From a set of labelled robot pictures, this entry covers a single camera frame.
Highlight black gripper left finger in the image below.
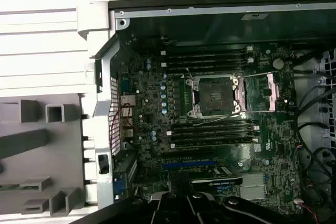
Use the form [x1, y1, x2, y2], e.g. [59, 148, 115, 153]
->
[72, 173, 188, 224]

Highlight green RAM stick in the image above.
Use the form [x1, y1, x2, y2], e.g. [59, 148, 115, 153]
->
[0, 184, 35, 191]

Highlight metal socket cover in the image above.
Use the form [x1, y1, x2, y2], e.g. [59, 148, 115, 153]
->
[233, 73, 280, 112]

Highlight silver finned chipset heatsink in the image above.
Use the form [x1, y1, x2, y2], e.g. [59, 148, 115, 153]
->
[239, 173, 266, 200]

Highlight grey parts rack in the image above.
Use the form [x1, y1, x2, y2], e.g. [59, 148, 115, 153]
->
[0, 92, 91, 216]

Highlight green motherboard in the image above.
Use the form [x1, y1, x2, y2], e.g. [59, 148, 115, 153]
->
[117, 34, 302, 209]

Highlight round coin battery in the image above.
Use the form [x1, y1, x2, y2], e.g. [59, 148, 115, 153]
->
[272, 58, 286, 71]

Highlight black open PC case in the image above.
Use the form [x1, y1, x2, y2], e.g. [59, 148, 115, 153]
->
[81, 0, 336, 224]

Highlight white case wall sticker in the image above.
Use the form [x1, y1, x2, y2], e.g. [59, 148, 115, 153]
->
[240, 13, 263, 22]

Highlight black graphics card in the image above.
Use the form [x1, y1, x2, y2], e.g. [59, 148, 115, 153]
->
[190, 166, 244, 198]

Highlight black expansion slot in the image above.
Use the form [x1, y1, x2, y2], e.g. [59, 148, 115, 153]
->
[161, 152, 215, 163]

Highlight thin red wire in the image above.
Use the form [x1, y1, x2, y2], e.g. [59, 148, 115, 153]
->
[109, 103, 133, 141]

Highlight black RAM slot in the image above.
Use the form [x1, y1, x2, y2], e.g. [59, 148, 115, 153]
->
[170, 137, 260, 148]
[160, 63, 254, 70]
[169, 131, 260, 140]
[160, 46, 254, 52]
[167, 125, 259, 134]
[160, 51, 254, 58]
[167, 119, 259, 128]
[160, 57, 254, 64]

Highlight CPU socket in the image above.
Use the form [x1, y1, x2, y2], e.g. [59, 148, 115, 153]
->
[186, 74, 247, 119]

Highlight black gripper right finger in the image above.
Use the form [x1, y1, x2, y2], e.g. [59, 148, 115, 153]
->
[181, 173, 322, 224]

